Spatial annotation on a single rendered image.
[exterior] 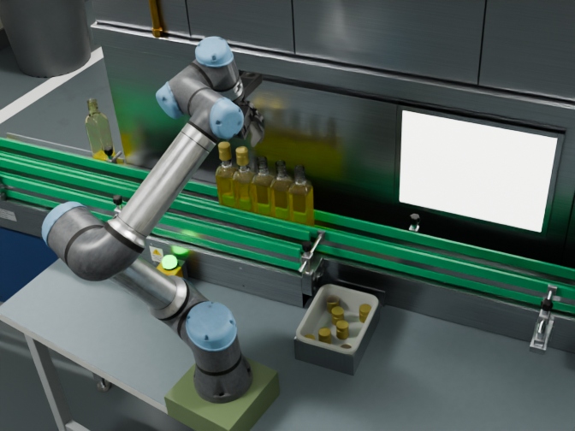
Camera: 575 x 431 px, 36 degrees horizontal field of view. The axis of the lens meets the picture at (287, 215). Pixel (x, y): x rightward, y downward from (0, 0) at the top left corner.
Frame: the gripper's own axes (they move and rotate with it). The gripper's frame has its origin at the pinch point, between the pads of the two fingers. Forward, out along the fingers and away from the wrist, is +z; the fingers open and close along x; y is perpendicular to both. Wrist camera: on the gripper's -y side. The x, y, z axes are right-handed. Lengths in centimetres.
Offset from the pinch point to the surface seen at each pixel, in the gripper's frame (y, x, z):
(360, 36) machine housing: -34.0, 18.3, -3.0
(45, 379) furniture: 58, -67, 75
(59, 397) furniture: 60, -66, 86
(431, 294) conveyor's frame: 8, 47, 50
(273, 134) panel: -19.5, -7.3, 28.4
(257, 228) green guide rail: 4.8, -5.7, 41.5
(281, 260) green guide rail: 12.7, 4.7, 41.6
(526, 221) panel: -15, 67, 40
